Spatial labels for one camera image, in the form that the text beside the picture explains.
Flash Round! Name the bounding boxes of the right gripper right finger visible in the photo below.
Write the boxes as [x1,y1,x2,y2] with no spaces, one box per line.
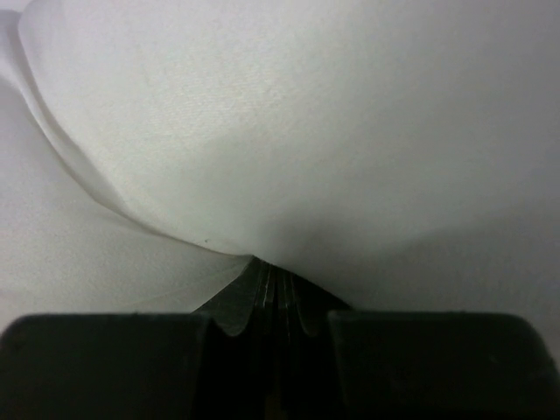
[273,267,350,337]

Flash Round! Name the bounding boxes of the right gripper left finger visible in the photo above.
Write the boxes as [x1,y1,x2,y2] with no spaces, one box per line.
[192,259,274,340]

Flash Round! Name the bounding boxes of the white pillow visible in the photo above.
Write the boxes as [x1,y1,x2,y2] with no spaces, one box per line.
[0,0,560,272]

